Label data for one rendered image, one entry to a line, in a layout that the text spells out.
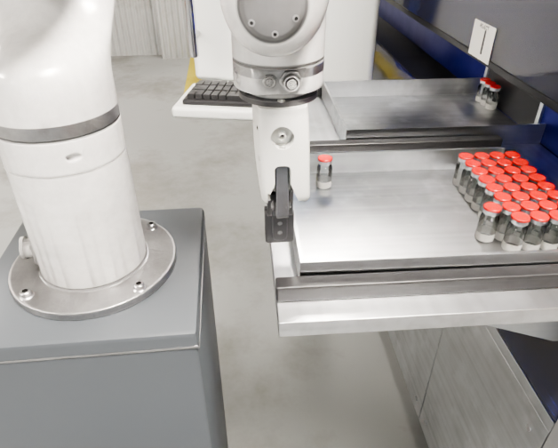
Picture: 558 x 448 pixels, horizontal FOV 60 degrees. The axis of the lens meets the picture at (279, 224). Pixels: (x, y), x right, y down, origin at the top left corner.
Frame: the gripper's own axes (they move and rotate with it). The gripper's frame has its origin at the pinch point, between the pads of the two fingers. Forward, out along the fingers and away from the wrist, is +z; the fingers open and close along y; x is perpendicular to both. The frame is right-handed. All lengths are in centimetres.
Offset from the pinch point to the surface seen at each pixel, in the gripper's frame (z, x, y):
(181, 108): 12, 19, 71
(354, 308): 4.4, -6.9, -9.6
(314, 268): 1.8, -3.3, -6.0
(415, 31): 1, -47, 99
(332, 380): 92, -20, 50
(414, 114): 4, -30, 42
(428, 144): 3.0, -26.6, 25.8
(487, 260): 1.7, -21.8, -6.2
